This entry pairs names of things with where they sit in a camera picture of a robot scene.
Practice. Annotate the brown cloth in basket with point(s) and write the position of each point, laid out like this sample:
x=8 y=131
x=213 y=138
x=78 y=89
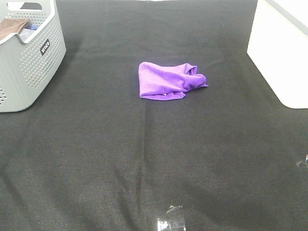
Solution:
x=8 y=26

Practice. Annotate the blue cloth in basket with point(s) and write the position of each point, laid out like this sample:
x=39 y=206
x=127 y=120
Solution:
x=27 y=32

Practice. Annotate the clear tape patch right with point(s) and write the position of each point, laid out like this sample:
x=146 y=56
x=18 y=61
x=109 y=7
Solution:
x=303 y=163

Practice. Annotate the black tablecloth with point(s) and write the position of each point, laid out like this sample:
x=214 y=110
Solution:
x=92 y=155

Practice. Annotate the purple microfiber towel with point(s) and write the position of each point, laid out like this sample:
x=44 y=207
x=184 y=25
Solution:
x=176 y=81

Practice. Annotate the clear tape patch front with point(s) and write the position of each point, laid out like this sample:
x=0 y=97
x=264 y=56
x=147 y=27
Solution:
x=173 y=220

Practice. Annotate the grey perforated laundry basket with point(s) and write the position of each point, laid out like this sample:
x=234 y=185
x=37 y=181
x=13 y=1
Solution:
x=27 y=66

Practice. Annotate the white plastic storage bin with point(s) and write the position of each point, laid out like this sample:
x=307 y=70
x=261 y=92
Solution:
x=278 y=46

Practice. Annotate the clear tape patch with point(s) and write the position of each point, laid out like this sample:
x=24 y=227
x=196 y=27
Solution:
x=303 y=163
x=173 y=220

